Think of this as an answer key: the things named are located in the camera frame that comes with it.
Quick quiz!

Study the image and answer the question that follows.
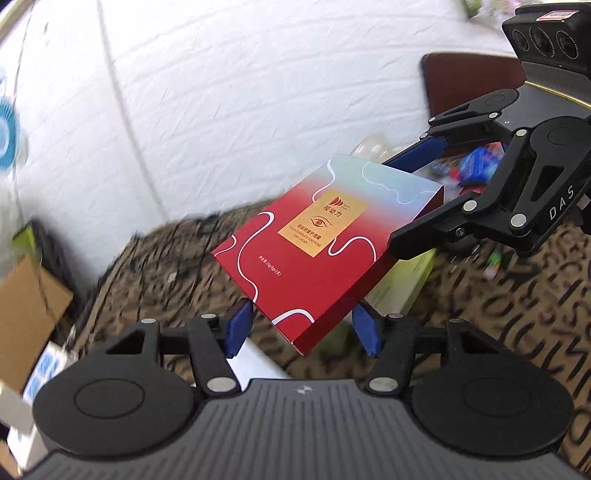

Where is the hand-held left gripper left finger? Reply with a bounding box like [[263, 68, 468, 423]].
[[106, 298, 254, 397]]

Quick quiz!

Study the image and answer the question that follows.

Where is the white flat box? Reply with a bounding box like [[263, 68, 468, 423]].
[[230, 338, 293, 383]]

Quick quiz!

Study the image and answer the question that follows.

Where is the open brown cardboard box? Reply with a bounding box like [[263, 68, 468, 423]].
[[0, 255, 75, 394]]

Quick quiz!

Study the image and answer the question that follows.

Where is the black cable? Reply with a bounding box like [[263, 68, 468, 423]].
[[134, 215, 222, 324]]

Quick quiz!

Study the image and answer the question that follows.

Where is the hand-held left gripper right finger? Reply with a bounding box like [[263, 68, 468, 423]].
[[352, 301, 503, 397]]

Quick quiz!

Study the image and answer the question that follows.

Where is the floral plastic bag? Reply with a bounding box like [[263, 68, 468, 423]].
[[462, 0, 522, 20]]

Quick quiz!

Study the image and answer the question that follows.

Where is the black and green box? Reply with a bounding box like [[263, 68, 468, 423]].
[[13, 220, 71, 280]]

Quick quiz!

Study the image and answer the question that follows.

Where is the dark brown wooden board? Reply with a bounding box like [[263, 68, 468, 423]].
[[421, 52, 527, 124]]

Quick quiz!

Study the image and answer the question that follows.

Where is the small green packet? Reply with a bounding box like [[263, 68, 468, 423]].
[[482, 251, 505, 280]]

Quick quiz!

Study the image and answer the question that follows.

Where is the white box with blue prints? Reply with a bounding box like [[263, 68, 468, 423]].
[[22, 340, 80, 403]]

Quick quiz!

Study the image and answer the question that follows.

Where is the blue gum container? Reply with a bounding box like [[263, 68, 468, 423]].
[[461, 142, 505, 184]]

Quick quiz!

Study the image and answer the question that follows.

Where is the pale green box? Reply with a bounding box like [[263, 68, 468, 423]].
[[365, 248, 437, 318]]

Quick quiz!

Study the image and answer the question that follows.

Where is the red gradient box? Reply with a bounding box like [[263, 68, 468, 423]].
[[211, 153, 446, 357]]

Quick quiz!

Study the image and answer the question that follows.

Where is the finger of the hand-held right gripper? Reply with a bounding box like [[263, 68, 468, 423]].
[[382, 93, 514, 175], [389, 127, 579, 259]]

